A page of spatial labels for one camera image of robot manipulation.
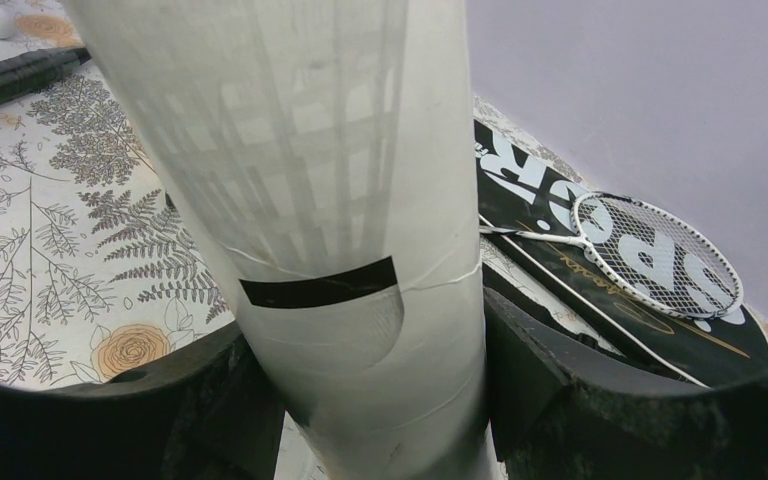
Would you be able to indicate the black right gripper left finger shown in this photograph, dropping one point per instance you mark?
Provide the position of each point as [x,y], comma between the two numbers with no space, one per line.
[204,411]

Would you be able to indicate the white racket on left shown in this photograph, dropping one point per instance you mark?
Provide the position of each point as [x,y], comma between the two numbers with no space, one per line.
[36,70]

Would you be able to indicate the white racket on bag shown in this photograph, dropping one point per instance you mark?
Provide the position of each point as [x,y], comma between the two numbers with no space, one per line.
[656,255]

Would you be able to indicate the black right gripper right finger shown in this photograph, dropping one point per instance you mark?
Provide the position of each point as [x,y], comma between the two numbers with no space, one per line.
[560,409]

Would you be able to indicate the black racket bag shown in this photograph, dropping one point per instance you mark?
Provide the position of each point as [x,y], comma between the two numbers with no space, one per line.
[589,278]

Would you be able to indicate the white shuttlecock tube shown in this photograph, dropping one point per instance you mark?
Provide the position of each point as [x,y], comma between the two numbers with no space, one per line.
[321,154]

